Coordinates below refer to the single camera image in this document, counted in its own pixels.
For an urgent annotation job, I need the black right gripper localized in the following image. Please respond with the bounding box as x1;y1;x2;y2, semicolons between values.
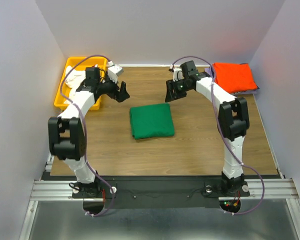
163;77;192;103

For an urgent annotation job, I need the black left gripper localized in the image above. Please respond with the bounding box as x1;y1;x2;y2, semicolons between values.
97;72;131;103

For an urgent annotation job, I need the green t shirt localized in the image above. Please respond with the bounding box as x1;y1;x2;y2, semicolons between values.
129;103;175;140

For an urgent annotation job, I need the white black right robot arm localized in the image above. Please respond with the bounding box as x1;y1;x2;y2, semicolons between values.
165;60;250;195

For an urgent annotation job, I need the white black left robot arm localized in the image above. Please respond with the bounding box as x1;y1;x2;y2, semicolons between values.
48;64;130;198

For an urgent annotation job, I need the folded purple t shirt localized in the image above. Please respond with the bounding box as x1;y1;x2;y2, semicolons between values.
204;67;260;96

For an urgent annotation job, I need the white t shirt red print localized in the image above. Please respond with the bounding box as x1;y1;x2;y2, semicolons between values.
65;69;86;100

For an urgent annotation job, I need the yellow plastic bin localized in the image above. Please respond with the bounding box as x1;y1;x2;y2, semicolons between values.
54;56;108;110

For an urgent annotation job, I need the folded orange t shirt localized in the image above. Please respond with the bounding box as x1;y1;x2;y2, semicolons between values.
212;62;259;94

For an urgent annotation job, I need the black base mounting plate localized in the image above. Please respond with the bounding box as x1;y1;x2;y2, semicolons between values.
38;175;283;210

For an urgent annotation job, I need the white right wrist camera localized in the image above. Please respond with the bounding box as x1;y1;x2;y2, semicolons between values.
169;64;184;82

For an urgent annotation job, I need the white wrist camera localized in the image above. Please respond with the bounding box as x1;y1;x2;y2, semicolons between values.
106;61;124;84
169;64;184;82

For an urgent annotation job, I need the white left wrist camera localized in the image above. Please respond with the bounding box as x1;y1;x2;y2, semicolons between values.
106;61;124;84

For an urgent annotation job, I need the aluminium frame rail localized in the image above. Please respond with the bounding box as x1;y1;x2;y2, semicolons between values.
30;178;299;201

